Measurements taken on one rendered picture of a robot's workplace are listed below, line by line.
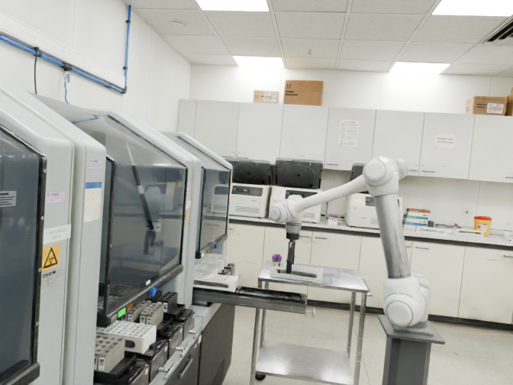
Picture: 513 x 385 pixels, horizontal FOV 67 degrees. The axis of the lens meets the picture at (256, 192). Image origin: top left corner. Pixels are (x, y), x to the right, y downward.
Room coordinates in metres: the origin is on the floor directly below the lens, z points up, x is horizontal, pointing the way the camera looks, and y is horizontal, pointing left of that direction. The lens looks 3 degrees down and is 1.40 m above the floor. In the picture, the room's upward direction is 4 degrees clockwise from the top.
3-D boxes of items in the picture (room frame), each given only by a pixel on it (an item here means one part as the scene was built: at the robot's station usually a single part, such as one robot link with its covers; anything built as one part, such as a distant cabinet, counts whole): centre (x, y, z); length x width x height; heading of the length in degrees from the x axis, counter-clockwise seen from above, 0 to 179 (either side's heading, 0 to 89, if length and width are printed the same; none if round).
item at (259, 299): (1.89, 0.03, 0.78); 0.73 x 0.14 x 0.09; 82
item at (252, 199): (4.53, 0.11, 1.22); 0.62 x 0.56 x 0.64; 170
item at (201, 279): (1.92, 0.21, 0.83); 0.30 x 0.10 x 0.06; 82
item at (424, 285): (1.87, -0.80, 0.87); 0.18 x 0.16 x 0.22; 149
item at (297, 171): (4.45, -0.46, 1.24); 0.62 x 0.56 x 0.69; 173
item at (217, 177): (2.18, 0.46, 1.28); 0.61 x 0.51 x 0.63; 172
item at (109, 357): (1.07, 0.37, 0.85); 0.12 x 0.02 x 0.06; 172
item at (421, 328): (1.90, -0.81, 0.73); 0.22 x 0.18 x 0.06; 172
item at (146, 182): (1.33, 0.58, 1.28); 0.61 x 0.51 x 0.63; 172
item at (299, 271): (2.19, -0.26, 0.85); 0.30 x 0.10 x 0.06; 78
